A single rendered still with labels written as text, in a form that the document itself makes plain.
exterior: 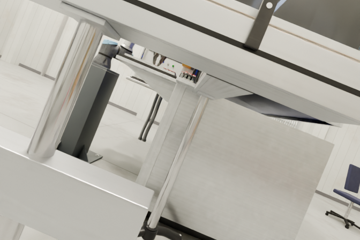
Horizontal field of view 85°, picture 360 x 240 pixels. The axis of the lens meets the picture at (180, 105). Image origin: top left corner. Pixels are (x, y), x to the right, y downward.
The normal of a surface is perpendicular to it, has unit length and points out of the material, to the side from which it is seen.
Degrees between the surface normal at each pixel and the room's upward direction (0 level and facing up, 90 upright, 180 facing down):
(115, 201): 90
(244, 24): 90
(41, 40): 90
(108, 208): 90
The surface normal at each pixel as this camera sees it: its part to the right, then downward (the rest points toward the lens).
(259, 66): -0.01, 0.00
